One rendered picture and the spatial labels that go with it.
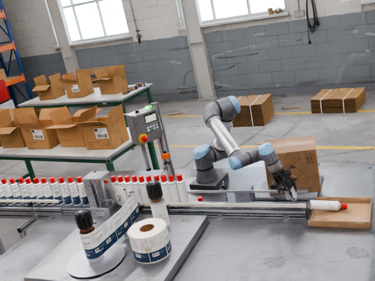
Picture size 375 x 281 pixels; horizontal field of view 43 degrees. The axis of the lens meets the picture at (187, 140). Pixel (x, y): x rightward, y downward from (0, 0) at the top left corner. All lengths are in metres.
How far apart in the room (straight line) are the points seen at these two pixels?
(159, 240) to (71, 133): 2.73
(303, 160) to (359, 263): 0.76
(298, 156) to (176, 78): 6.56
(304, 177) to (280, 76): 5.48
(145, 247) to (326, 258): 0.86
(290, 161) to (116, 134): 2.22
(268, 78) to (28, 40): 5.73
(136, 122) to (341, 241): 1.30
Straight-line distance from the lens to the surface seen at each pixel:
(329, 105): 6.93
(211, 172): 3.13
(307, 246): 2.44
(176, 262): 2.40
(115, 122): 4.59
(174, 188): 2.85
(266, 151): 2.52
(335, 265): 2.30
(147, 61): 9.43
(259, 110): 6.75
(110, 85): 7.12
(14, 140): 5.60
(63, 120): 5.16
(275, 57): 8.18
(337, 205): 2.68
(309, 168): 2.82
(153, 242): 2.38
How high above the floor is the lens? 2.16
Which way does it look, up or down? 19 degrees down
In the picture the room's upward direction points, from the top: 12 degrees counter-clockwise
